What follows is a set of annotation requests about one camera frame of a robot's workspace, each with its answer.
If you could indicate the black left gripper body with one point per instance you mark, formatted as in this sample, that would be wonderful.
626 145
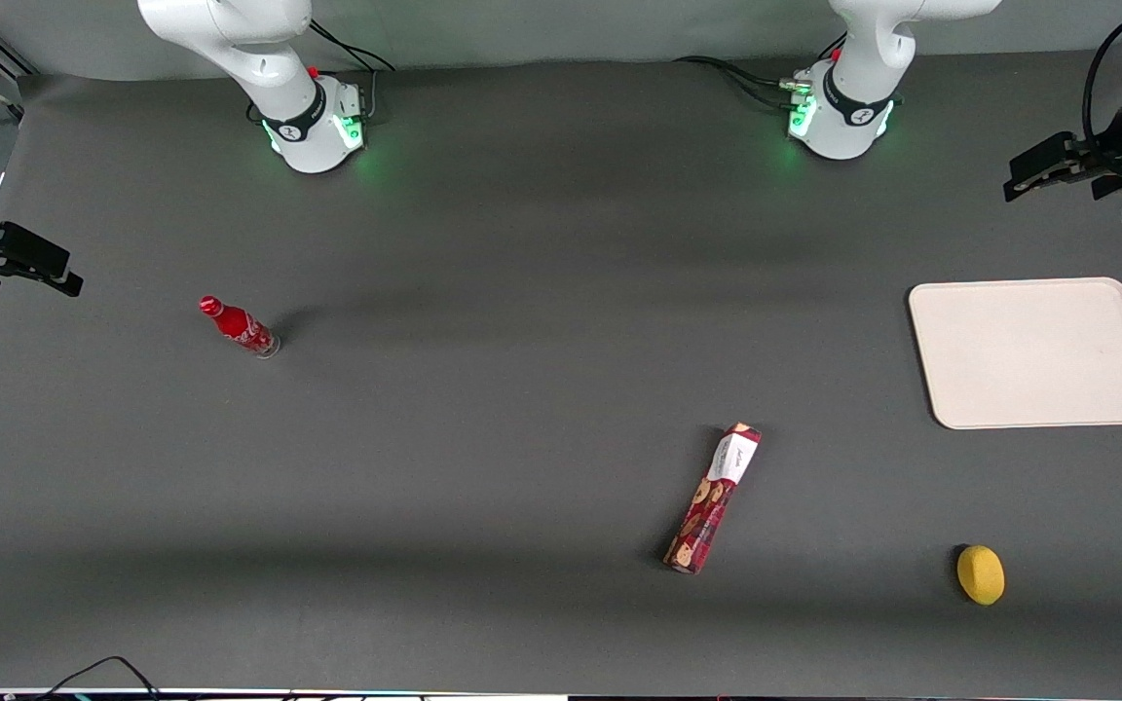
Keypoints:
1113 155

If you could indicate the red cookie box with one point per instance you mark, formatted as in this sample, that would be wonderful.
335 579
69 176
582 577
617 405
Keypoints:
713 497

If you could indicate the beige rectangular tray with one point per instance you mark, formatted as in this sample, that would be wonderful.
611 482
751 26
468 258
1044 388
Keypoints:
1033 352

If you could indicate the red cola bottle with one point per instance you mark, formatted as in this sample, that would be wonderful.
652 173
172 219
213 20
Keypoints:
240 327

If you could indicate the yellow lemon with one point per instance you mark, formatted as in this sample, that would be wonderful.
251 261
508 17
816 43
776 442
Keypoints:
981 574

